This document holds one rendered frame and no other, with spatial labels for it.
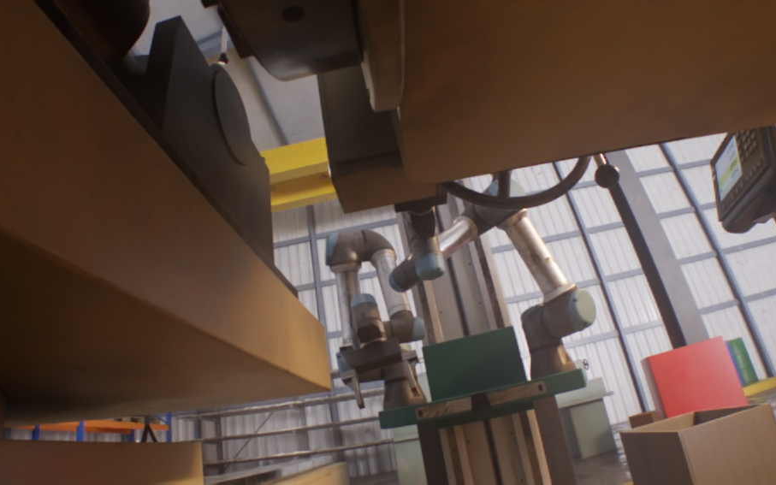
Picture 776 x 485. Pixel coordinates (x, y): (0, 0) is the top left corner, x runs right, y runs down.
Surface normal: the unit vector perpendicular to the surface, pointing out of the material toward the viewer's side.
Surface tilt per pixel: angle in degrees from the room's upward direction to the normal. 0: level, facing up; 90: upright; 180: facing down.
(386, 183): 180
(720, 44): 180
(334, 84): 90
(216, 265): 90
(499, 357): 90
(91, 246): 90
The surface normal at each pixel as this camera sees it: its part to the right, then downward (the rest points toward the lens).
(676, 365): -0.45, -0.31
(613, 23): 0.15, 0.90
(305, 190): -0.14, -0.40
